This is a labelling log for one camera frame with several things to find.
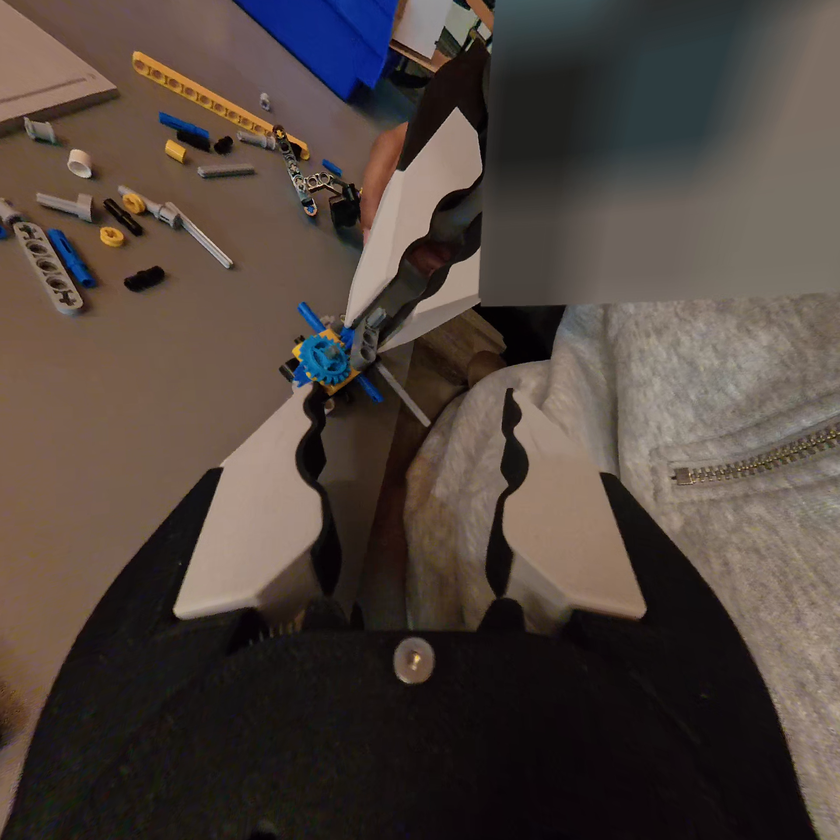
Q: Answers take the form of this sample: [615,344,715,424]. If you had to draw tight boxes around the lego instruction booklet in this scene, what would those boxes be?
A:
[0,0,120,137]

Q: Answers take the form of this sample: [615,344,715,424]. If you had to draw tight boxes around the blue long lego pin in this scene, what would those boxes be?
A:
[46,227,98,290]

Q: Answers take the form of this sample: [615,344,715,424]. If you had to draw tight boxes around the grey lego tee connector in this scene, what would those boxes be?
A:
[35,192,95,224]

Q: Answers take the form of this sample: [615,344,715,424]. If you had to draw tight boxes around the person's right hand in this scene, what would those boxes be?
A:
[360,121,411,232]

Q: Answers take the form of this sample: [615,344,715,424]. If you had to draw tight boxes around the blue gear lego assembly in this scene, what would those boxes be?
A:
[279,301,432,429]

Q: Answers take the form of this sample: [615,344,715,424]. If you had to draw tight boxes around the yellow long lego beam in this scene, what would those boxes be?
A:
[130,50,311,161]

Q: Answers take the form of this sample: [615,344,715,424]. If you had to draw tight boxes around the blue storage bin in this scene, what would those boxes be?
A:
[231,0,401,104]

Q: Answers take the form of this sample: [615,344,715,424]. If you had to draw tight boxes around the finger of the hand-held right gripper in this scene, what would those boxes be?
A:
[357,197,484,354]
[344,107,487,326]

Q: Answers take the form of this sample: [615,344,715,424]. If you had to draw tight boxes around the grey connector with white rod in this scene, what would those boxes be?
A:
[117,185,235,270]

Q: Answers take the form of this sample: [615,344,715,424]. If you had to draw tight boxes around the black grey lego linkage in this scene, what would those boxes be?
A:
[271,123,363,232]

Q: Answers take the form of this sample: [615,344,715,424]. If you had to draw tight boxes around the white board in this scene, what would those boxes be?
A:
[392,0,455,61]

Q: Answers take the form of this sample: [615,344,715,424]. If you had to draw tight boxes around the person's grey zip hoodie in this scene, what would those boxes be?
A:
[402,293,840,840]

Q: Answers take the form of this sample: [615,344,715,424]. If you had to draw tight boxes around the grey five-hole lego beam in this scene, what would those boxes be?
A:
[12,221,85,316]

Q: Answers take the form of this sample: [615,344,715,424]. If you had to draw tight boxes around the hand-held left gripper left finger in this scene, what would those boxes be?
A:
[172,381,343,619]

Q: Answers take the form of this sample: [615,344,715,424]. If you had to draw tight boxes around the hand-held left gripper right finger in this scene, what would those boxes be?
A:
[486,387,648,623]

